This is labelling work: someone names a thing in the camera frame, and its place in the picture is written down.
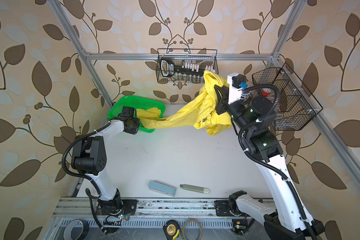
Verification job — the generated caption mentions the green plastic basket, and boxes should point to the green plastic basket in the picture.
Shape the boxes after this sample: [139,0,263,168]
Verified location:
[107,96,166,119]

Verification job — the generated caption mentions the yellow trousers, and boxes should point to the yellow trousers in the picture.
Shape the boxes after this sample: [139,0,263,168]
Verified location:
[137,71,232,136]

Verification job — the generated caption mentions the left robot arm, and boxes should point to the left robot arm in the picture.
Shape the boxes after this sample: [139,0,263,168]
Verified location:
[62,107,140,210]

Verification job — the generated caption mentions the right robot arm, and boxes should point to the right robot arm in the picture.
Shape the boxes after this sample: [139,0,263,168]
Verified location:
[214,84,325,240]

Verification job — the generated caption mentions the blue grey sharpening block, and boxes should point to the blue grey sharpening block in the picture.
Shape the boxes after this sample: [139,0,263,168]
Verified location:
[148,181,177,197]

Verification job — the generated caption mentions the pale green utility knife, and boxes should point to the pale green utility knife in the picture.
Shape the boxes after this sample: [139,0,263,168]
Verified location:
[180,184,211,194]

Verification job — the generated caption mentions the yellow black tape measure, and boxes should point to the yellow black tape measure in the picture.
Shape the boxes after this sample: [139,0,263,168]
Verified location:
[163,220,181,240]

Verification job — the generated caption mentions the black tape roll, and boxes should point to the black tape roll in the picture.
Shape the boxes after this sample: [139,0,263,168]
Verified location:
[63,219,90,240]

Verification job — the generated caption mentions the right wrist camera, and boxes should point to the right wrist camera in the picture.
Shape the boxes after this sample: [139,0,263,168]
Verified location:
[227,73,248,89]

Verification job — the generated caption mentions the back wire basket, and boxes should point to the back wire basket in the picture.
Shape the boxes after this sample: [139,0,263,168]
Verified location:
[156,48,219,85]

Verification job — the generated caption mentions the side wire basket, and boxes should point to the side wire basket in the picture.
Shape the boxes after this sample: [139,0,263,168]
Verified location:
[252,63,323,131]

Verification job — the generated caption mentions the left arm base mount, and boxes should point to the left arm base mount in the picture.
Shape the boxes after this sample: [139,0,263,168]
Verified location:
[98,199,138,216]

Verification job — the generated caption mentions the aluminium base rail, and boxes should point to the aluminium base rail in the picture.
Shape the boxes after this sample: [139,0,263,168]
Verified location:
[51,196,301,219]

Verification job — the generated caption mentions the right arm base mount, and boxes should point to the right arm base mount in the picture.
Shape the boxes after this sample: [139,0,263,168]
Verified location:
[214,200,235,217]

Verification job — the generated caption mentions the brown ring band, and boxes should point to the brown ring band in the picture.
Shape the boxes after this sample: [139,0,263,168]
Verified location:
[182,219,203,240]

